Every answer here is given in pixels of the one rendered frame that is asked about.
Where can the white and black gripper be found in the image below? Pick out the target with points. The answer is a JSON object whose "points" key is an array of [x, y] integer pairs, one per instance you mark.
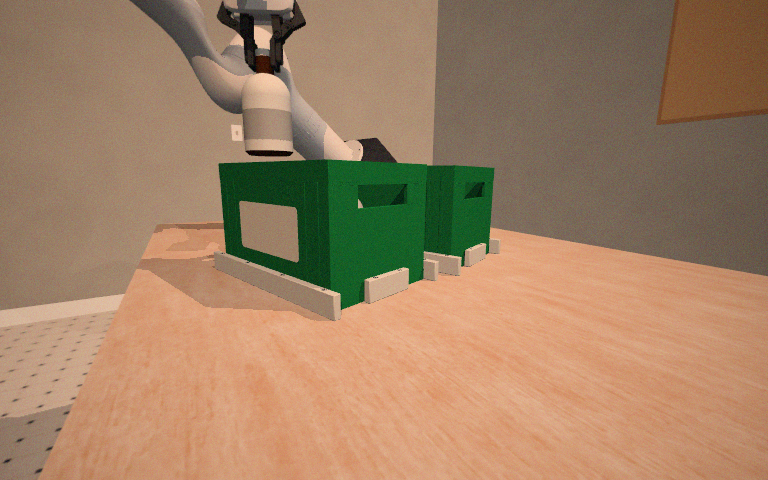
{"points": [[248, 13]]}

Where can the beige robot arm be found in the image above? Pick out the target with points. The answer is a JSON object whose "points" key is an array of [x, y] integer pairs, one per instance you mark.
{"points": [[223, 75]]}

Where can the green crate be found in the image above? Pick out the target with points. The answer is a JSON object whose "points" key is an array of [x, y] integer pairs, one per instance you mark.
{"points": [[301, 218], [457, 208]]}

